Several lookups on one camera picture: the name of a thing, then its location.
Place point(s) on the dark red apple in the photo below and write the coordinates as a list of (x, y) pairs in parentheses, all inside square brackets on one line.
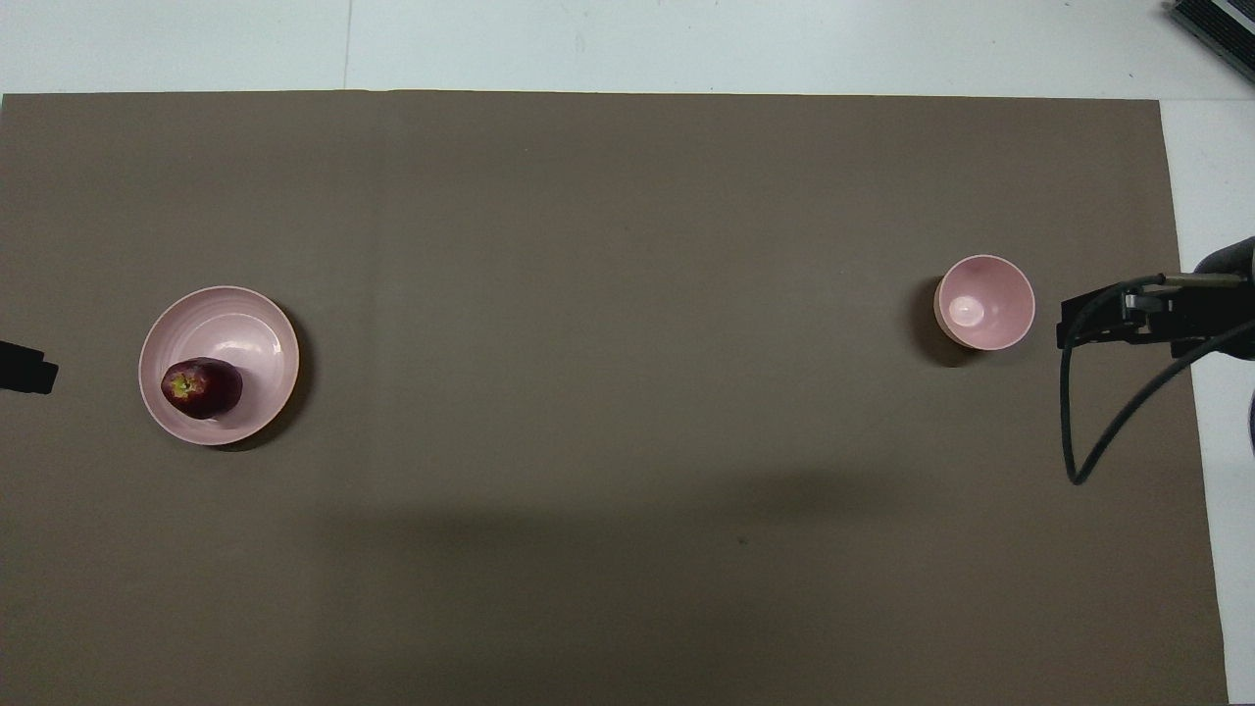
[(208, 390)]

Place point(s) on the brown table mat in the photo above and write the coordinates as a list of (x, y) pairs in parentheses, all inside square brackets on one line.
[(627, 294)]

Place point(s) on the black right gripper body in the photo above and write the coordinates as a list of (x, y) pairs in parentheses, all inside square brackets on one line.
[(1211, 314)]

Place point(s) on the pink bowl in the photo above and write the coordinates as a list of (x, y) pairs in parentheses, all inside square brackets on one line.
[(985, 304)]

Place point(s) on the pink plate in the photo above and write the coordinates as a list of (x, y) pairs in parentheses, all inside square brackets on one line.
[(235, 324)]

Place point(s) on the grey ribbed device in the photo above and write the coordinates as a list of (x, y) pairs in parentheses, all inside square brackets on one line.
[(1226, 20)]

